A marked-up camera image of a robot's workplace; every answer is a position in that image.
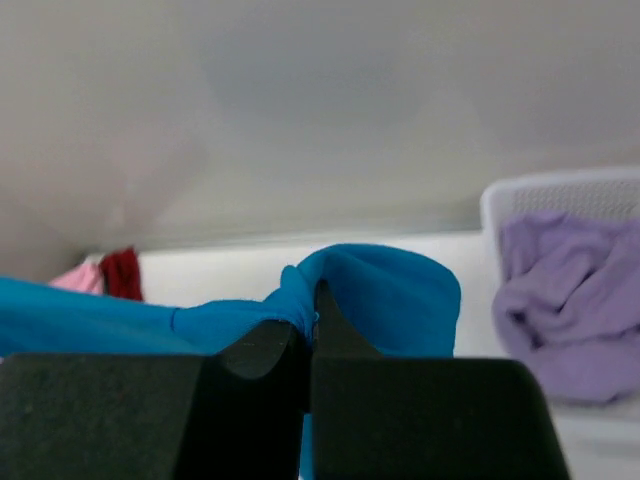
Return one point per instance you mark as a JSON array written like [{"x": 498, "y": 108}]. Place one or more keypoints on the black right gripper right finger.
[{"x": 389, "y": 400}]

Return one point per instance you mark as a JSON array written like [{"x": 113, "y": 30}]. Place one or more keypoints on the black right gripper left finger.
[{"x": 237, "y": 414}]

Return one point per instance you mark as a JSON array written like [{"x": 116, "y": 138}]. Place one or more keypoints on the blue t shirt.
[{"x": 225, "y": 315}]

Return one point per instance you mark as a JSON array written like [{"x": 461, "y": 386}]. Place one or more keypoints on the dark red folded t shirt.
[{"x": 122, "y": 276}]

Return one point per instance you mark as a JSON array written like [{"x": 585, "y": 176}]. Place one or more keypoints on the pink folded t shirt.
[{"x": 85, "y": 278}]

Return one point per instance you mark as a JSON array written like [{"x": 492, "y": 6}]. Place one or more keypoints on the white plastic basket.
[{"x": 599, "y": 440}]

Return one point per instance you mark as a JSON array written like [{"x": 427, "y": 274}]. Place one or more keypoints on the lavender t shirt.
[{"x": 568, "y": 308}]

